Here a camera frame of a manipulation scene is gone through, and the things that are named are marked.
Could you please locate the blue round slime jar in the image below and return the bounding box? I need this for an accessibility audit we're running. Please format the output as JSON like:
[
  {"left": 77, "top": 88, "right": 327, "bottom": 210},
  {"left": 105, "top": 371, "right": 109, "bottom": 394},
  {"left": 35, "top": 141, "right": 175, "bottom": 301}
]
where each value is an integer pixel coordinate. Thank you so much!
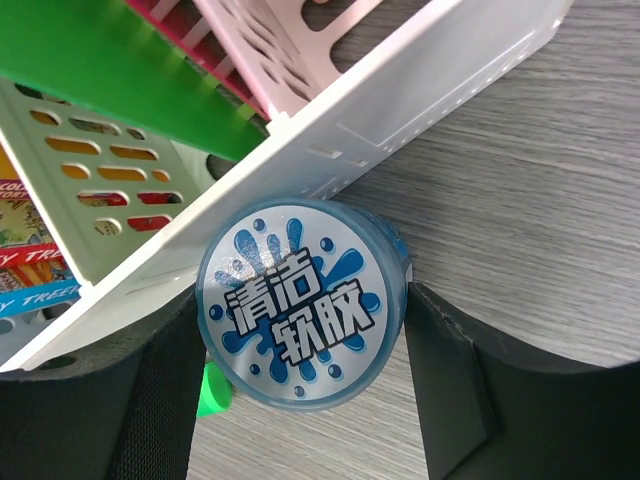
[{"left": 195, "top": 199, "right": 413, "bottom": 412}]

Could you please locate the green notebook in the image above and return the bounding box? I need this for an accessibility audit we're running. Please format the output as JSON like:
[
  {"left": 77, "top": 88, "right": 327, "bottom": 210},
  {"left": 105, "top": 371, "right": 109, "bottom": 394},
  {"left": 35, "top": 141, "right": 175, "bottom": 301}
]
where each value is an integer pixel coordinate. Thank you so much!
[{"left": 1, "top": 1, "right": 265, "bottom": 161}]

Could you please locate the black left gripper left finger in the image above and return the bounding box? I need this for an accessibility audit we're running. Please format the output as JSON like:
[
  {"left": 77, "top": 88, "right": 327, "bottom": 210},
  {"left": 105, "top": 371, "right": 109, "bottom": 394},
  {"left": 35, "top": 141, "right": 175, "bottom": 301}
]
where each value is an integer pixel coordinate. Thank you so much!
[{"left": 1, "top": 289, "right": 205, "bottom": 479}]

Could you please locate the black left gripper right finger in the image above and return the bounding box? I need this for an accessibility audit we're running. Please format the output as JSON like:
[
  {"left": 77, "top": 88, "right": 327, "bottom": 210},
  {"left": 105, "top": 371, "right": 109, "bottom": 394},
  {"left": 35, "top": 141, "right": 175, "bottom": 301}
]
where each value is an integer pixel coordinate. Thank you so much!
[{"left": 405, "top": 283, "right": 639, "bottom": 479}]

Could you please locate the white desk organizer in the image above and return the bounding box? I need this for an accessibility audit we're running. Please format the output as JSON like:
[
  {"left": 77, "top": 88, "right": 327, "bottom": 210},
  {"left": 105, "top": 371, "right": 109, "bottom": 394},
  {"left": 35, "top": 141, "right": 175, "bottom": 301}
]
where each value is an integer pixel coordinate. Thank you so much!
[{"left": 1, "top": 1, "right": 570, "bottom": 371}]

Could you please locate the green highlighter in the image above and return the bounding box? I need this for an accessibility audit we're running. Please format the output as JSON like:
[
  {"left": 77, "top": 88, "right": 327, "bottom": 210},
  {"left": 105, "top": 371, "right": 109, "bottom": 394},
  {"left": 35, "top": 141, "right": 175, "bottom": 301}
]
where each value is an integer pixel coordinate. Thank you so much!
[{"left": 196, "top": 362, "right": 232, "bottom": 418}]

